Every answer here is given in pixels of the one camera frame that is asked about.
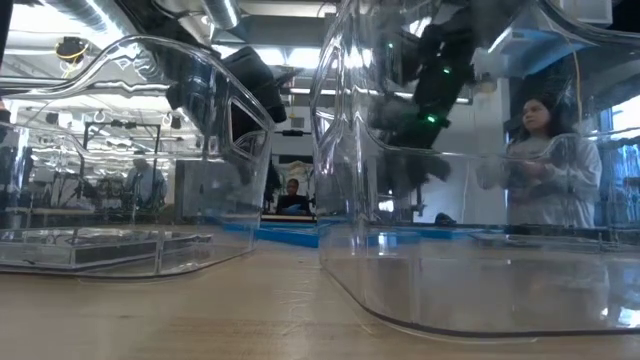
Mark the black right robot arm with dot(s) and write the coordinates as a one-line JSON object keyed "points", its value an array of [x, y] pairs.
{"points": [[445, 65]]}

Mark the blue jewel case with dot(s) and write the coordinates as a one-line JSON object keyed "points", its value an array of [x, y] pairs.
{"points": [[285, 237], [450, 233]]}

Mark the grey ceiling air duct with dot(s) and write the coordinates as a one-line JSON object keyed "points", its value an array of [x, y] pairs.
{"points": [[540, 45]]}

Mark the silver ceiling duct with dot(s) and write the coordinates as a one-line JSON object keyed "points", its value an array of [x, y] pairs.
{"points": [[222, 12]]}

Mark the person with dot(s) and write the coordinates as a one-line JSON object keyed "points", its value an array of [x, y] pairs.
{"points": [[550, 165], [145, 182], [292, 202]]}

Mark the clear plastic bin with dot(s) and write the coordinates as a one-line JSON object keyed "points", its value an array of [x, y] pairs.
{"points": [[50, 200], [450, 280]]}

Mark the clear black jewel case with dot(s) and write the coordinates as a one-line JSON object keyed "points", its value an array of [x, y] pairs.
{"points": [[100, 252]]}

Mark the black yellow ceiling reel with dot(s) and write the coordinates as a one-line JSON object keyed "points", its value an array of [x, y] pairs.
{"points": [[71, 48]]}

